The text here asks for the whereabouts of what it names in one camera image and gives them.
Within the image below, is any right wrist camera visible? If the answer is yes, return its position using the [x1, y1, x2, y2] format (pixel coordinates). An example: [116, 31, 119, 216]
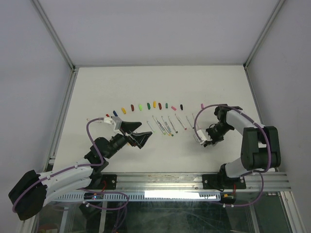
[194, 129, 209, 146]

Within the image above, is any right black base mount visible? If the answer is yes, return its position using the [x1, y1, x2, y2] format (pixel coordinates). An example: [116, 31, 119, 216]
[202, 164, 246, 192]

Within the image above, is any light green cap marker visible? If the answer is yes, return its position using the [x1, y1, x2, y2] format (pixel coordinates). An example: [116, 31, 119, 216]
[146, 121, 156, 133]

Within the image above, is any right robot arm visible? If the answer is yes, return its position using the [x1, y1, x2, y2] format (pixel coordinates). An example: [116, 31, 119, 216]
[198, 105, 281, 188]

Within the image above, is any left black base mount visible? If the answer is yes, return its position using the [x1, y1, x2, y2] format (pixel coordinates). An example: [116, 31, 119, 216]
[85, 173, 117, 190]

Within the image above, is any white slotted cable duct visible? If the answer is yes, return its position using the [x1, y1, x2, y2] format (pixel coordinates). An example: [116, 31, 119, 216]
[54, 190, 221, 202]

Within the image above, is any yellow cap marker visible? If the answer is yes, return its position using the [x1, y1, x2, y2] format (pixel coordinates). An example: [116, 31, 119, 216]
[156, 118, 170, 136]

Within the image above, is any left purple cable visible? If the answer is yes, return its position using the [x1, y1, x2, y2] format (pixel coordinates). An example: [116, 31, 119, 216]
[12, 116, 131, 233]

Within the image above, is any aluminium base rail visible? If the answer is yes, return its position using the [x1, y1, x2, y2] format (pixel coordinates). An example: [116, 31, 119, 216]
[31, 172, 291, 195]

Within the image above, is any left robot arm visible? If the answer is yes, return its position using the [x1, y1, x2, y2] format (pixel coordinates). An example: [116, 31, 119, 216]
[8, 116, 153, 221]

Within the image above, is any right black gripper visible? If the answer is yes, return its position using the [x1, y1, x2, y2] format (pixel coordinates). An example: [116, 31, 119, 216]
[204, 122, 232, 145]

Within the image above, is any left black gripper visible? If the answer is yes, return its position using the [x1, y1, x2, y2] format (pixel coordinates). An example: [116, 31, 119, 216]
[105, 121, 152, 159]

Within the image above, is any pink cap marker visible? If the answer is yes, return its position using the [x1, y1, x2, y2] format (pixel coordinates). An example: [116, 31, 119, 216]
[175, 114, 187, 130]

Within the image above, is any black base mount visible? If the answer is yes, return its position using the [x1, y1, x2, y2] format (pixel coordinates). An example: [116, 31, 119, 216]
[202, 164, 246, 192]
[85, 173, 117, 190]

